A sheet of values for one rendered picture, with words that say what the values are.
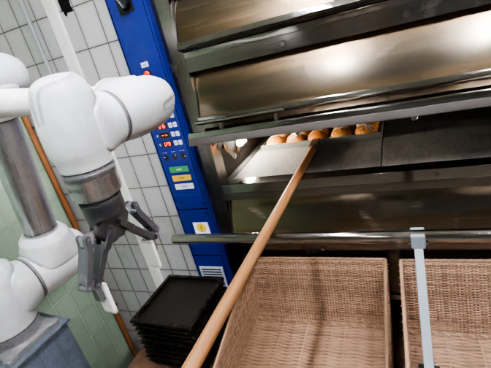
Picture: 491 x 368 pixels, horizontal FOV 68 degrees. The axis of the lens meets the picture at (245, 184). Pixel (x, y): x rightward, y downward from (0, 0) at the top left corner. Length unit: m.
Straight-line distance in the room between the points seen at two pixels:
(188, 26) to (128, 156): 0.62
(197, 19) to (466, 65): 0.83
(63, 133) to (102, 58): 0.98
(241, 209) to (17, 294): 0.82
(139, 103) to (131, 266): 1.41
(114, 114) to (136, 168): 1.00
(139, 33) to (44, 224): 0.72
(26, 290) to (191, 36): 0.96
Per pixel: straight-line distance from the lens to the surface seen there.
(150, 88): 0.73
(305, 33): 1.22
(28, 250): 1.34
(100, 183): 0.65
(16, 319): 1.32
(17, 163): 1.23
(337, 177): 1.32
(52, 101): 0.62
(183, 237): 1.17
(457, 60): 1.21
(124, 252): 1.98
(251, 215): 1.49
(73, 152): 0.63
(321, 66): 1.23
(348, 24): 1.20
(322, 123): 1.11
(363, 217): 1.38
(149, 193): 1.67
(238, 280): 0.85
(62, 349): 1.42
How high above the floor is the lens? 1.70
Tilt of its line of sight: 21 degrees down
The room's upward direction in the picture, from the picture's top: 14 degrees counter-clockwise
